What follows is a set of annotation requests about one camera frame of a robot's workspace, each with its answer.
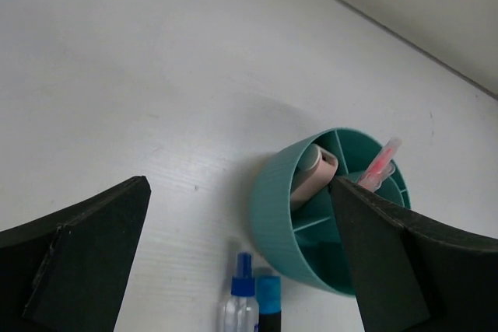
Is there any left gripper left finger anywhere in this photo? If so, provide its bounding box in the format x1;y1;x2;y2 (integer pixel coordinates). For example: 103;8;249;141
1;176;151;331

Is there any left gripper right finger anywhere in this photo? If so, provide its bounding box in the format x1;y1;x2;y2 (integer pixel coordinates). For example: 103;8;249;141
330;177;497;331

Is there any teal round compartment organizer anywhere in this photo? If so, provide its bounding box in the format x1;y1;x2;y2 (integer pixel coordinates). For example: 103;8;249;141
250;128;410;296

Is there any black marker blue cap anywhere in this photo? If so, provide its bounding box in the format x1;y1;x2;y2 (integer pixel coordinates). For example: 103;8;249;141
256;275;282;332

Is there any clear spray bottle blue cap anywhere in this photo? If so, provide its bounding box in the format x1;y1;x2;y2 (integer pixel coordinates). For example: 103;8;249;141
217;252;259;332

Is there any red pink pen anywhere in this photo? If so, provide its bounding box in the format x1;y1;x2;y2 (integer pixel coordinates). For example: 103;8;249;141
357;138;402;192

